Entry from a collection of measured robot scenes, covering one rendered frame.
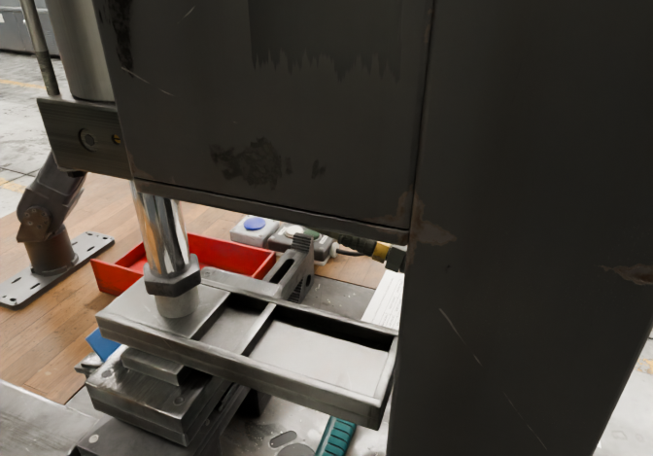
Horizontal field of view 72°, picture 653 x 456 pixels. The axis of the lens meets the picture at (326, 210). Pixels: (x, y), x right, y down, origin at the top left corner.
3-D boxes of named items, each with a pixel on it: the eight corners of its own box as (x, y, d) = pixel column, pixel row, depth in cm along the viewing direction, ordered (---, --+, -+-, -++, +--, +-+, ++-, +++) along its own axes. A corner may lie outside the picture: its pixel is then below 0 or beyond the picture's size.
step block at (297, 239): (297, 278, 73) (295, 231, 69) (314, 283, 72) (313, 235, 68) (279, 303, 68) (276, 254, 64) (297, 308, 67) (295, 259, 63)
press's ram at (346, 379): (205, 305, 57) (163, 60, 42) (410, 364, 49) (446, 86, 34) (93, 426, 42) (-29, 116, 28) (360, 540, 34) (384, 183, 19)
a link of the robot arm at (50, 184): (69, 218, 75) (158, 49, 64) (52, 240, 69) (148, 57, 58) (29, 200, 73) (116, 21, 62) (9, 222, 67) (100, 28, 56)
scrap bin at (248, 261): (151, 250, 80) (144, 221, 77) (278, 282, 72) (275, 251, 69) (98, 291, 70) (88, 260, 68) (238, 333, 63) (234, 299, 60)
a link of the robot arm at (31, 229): (68, 181, 73) (31, 183, 73) (46, 207, 66) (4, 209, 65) (79, 215, 76) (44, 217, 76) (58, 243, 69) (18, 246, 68)
